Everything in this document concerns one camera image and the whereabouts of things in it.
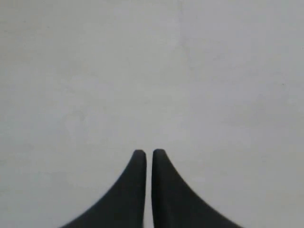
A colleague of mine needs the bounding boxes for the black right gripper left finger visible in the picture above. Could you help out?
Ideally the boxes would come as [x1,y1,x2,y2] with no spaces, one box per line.
[63,150,146,228]

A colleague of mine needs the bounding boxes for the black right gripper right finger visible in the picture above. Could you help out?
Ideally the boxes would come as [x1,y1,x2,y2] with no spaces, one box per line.
[152,149,240,228]

